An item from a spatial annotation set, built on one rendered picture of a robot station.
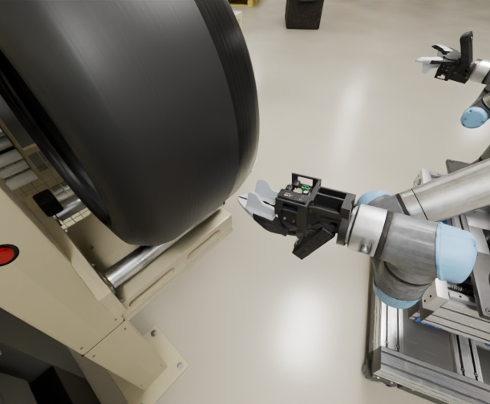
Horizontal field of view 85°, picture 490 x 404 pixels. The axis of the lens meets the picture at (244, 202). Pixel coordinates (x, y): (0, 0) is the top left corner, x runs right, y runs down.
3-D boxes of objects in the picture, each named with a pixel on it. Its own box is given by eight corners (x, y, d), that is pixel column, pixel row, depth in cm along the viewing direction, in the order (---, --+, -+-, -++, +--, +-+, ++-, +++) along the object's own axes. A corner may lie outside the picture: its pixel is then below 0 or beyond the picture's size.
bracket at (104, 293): (116, 320, 57) (98, 301, 50) (42, 222, 75) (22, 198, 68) (130, 308, 59) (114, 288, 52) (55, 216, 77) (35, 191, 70)
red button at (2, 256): (-2, 268, 44) (-15, 258, 42) (-5, 261, 45) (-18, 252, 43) (18, 256, 45) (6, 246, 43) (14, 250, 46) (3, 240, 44)
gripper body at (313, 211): (289, 170, 46) (362, 186, 41) (289, 204, 52) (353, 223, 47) (269, 198, 42) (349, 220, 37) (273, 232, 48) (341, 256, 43)
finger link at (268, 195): (243, 169, 51) (287, 180, 47) (246, 191, 55) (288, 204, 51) (234, 179, 49) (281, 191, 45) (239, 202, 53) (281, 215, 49)
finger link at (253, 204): (234, 179, 49) (281, 191, 45) (239, 202, 53) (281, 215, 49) (225, 189, 48) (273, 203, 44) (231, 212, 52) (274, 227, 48)
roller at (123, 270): (113, 295, 58) (106, 286, 55) (103, 282, 60) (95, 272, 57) (226, 207, 76) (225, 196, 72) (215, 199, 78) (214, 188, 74)
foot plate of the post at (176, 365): (139, 420, 111) (138, 419, 110) (107, 370, 124) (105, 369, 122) (189, 365, 125) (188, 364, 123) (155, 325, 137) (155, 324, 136)
